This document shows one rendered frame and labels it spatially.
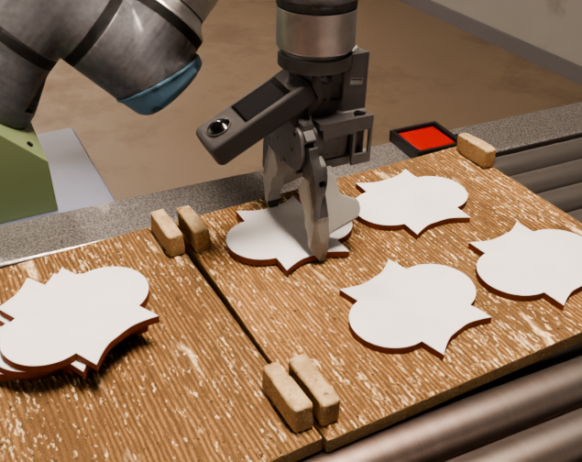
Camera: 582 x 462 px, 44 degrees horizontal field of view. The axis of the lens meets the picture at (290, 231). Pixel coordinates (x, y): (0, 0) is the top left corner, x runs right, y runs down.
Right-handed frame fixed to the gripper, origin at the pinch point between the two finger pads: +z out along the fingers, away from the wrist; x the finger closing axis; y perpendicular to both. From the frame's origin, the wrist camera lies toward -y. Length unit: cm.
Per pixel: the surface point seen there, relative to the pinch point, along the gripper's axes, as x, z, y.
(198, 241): 1.9, -0.4, -10.0
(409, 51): 249, 87, 205
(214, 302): -6.4, 1.2, -11.6
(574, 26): 186, 61, 254
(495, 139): 11.0, 1.8, 38.9
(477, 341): -22.6, 0.8, 7.3
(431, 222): -5.7, -0.4, 14.7
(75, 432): -16.2, 1.7, -27.5
